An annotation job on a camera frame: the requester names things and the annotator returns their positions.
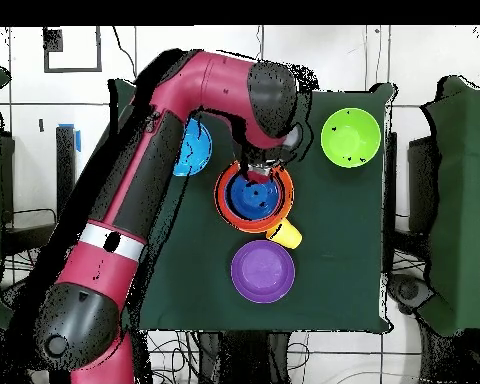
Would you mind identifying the black metal stand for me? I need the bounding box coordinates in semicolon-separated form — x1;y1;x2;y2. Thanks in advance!
0;124;79;257

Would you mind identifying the red plastic bowl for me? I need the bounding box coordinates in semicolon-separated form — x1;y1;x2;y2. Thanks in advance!
214;160;291;234

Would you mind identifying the dark green table cloth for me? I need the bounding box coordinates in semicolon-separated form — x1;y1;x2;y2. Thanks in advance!
108;78;397;335

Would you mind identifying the green plastic bowl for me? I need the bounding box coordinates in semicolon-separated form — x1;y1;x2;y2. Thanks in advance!
320;107;382;169

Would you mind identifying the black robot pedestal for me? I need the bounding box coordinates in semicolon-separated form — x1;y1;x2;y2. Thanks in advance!
199;331;291;384

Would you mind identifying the light blue plastic bowl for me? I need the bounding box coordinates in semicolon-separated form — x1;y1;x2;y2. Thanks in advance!
171;118;214;178

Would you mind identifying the yellow plastic cup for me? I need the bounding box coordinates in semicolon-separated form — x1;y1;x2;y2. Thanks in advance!
265;217;304;250

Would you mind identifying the black square floor frame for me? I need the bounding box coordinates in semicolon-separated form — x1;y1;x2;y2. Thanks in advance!
42;26;104;74

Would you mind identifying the small dark blue bowl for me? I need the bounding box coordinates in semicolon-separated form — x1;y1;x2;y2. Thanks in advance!
225;173;283;221

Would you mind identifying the large orange plastic bowl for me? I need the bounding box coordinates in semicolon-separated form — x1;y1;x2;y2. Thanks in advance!
263;161;296;231

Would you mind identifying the purple plastic bowl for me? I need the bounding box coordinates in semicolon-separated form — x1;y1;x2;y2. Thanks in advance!
229;239;297;304

